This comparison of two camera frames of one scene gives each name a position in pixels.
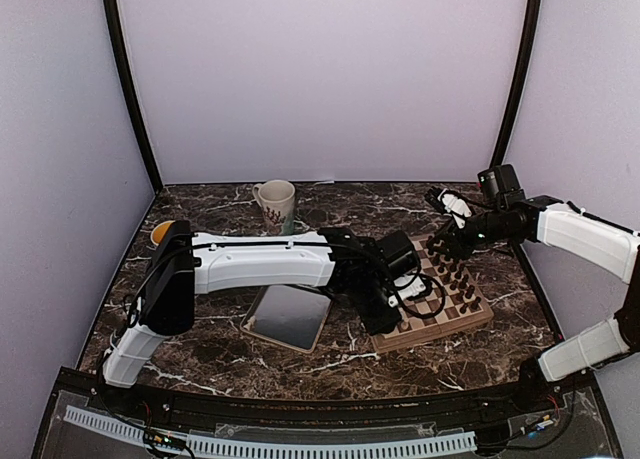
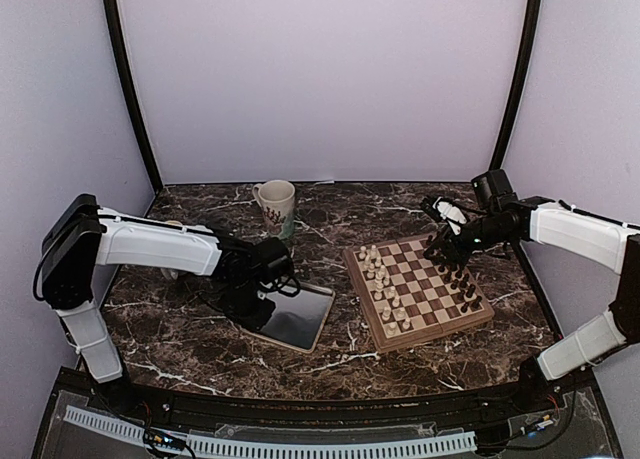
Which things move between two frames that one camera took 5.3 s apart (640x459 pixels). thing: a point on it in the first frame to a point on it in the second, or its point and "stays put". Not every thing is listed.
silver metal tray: (289, 315) stays put
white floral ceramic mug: (277, 199) stays put
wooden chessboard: (452, 301) stays put
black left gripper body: (365, 303) to (240, 304)
